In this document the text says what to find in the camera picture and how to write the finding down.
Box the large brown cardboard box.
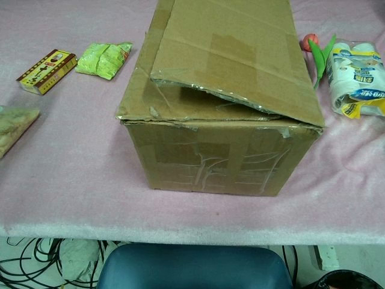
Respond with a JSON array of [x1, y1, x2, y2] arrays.
[[115, 0, 326, 198]]

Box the pink fleece tablecloth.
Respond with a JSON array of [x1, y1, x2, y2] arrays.
[[0, 0, 385, 246]]

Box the green crumpled snack packet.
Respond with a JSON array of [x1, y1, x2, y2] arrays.
[[75, 42, 134, 81]]

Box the artificial orange tulip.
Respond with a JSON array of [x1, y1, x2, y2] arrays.
[[302, 33, 337, 90]]

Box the white plastic bag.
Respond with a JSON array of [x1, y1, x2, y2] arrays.
[[58, 239, 103, 282]]

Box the yellow red small box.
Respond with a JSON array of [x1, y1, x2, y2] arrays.
[[16, 49, 78, 96]]

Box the toilet paper roll pack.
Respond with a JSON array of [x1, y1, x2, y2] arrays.
[[326, 38, 385, 120]]

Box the beige snack bag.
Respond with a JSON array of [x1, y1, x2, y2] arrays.
[[0, 105, 40, 160]]

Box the black trash bin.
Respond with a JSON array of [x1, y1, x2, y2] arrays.
[[303, 269, 384, 289]]

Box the black floor cables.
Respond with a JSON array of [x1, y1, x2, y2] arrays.
[[0, 237, 106, 289]]

